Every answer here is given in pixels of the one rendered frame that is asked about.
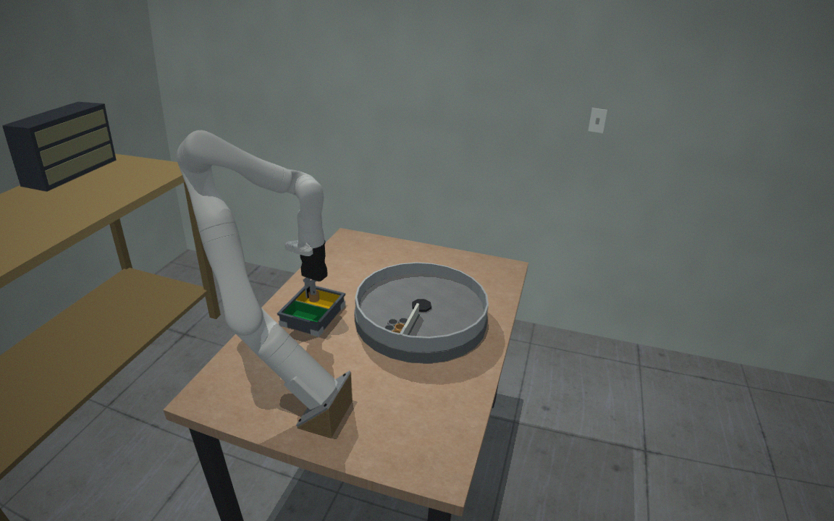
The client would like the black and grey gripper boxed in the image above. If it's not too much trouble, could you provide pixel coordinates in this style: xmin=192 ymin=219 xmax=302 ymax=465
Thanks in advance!
xmin=285 ymin=227 xmax=327 ymax=298

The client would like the dark grey divided bin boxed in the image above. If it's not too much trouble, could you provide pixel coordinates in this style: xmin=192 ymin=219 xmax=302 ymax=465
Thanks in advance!
xmin=277 ymin=286 xmax=345 ymax=337

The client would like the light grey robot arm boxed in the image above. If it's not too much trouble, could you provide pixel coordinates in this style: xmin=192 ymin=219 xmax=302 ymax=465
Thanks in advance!
xmin=177 ymin=130 xmax=338 ymax=410

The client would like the grey round turntable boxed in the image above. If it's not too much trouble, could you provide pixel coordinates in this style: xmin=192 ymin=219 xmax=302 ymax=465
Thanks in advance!
xmin=354 ymin=263 xmax=489 ymax=363

